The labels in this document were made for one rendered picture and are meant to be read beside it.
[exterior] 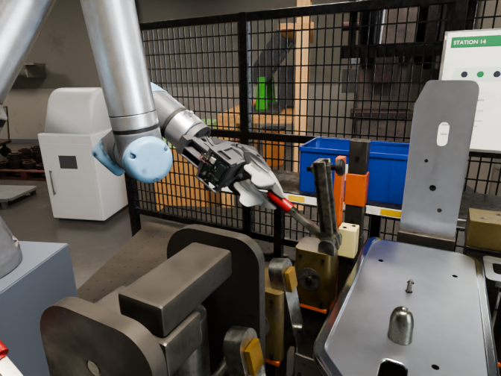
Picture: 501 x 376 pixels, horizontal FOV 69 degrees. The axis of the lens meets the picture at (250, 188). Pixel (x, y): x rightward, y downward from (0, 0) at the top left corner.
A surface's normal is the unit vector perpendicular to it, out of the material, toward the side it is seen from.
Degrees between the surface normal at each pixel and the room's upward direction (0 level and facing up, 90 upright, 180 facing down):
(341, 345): 0
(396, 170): 90
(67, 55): 90
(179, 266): 0
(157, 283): 0
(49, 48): 90
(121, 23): 90
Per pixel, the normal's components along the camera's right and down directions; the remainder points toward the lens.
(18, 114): -0.15, 0.30
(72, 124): -0.17, -0.02
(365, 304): -0.02, -0.95
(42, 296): 0.99, 0.03
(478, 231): -0.47, 0.28
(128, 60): 0.60, 0.22
